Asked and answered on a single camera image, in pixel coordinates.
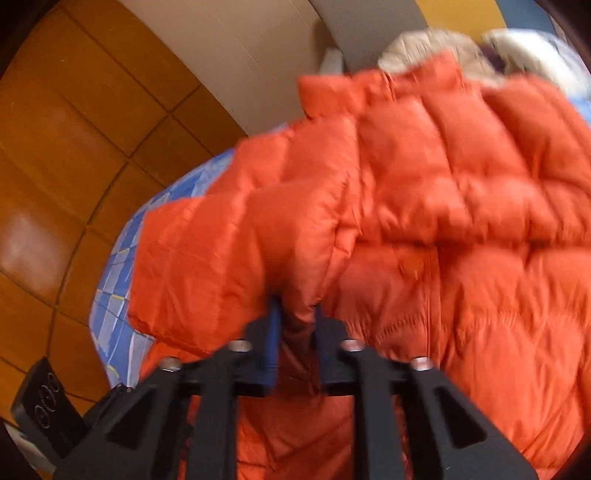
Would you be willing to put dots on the bed with blue plaid sheet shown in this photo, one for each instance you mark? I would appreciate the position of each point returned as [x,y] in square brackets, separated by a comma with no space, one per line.
[117,300]

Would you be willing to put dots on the wooden wardrobe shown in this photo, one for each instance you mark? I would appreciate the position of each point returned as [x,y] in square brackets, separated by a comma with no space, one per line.
[69,138]

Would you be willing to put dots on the white pillow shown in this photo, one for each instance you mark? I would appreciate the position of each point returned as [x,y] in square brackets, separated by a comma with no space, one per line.
[540,55]

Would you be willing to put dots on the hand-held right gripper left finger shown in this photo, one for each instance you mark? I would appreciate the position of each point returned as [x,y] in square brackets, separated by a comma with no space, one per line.
[274,344]

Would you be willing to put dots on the grey yellow blue headboard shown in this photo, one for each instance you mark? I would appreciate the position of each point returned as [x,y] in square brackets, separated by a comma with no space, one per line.
[369,27]

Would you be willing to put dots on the beige cloth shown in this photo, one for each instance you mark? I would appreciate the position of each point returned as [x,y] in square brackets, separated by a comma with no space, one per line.
[425,46]

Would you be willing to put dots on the orange down jacket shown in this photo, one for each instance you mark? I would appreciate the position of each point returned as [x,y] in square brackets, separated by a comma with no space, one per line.
[415,184]

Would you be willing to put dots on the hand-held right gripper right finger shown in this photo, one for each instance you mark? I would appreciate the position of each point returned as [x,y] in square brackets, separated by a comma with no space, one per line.
[324,355]

